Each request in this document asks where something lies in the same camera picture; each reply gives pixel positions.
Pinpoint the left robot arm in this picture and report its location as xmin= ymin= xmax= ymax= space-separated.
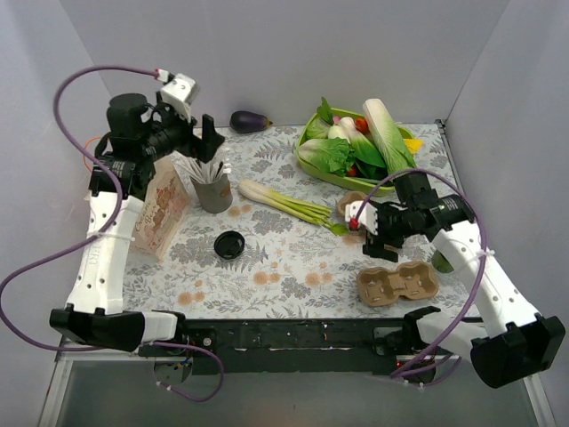
xmin=50 ymin=91 xmax=224 ymax=356

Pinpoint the green leafy lettuce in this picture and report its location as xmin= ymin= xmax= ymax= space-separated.
xmin=298 ymin=138 xmax=356 ymax=176

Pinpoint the yellow pepper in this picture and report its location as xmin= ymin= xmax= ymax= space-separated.
xmin=404 ymin=139 xmax=423 ymax=155

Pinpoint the bok choy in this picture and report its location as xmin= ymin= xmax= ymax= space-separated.
xmin=328 ymin=117 xmax=386 ymax=168

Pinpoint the brown pulp cup carrier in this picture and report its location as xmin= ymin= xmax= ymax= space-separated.
xmin=356 ymin=262 xmax=439 ymax=307

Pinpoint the brown paper takeout bag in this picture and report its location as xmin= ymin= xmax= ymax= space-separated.
xmin=130 ymin=157 xmax=190 ymax=261

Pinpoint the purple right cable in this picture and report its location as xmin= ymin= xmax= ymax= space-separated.
xmin=349 ymin=168 xmax=488 ymax=387

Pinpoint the purple cable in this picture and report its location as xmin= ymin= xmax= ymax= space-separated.
xmin=349 ymin=168 xmax=488 ymax=387
xmin=0 ymin=65 xmax=225 ymax=404

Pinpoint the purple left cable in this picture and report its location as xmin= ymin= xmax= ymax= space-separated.
xmin=0 ymin=65 xmax=225 ymax=404

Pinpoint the aluminium frame rail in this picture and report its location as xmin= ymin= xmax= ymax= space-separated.
xmin=55 ymin=340 xmax=139 ymax=361

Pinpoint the green onion bunch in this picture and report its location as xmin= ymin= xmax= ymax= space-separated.
xmin=237 ymin=180 xmax=349 ymax=236

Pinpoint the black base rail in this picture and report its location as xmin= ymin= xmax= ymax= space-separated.
xmin=182 ymin=318 xmax=427 ymax=375

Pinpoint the purple eggplant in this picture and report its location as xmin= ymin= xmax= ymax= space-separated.
xmin=229 ymin=110 xmax=273 ymax=133

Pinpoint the floral table mat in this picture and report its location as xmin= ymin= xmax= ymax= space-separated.
xmin=123 ymin=125 xmax=474 ymax=319

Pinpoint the grey cup of straws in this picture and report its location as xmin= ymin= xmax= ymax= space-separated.
xmin=177 ymin=157 xmax=233 ymax=214

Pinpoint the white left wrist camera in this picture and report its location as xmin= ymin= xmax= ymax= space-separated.
xmin=159 ymin=73 xmax=200 ymax=122

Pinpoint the green vegetable tray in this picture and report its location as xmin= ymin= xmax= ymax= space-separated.
xmin=294 ymin=113 xmax=418 ymax=194

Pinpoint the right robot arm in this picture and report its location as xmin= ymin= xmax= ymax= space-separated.
xmin=345 ymin=169 xmax=565 ymax=389

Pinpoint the long napa cabbage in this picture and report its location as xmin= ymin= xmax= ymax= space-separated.
xmin=363 ymin=99 xmax=417 ymax=174

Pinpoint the green paper coffee cup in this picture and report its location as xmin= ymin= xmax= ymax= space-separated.
xmin=431 ymin=250 xmax=454 ymax=274

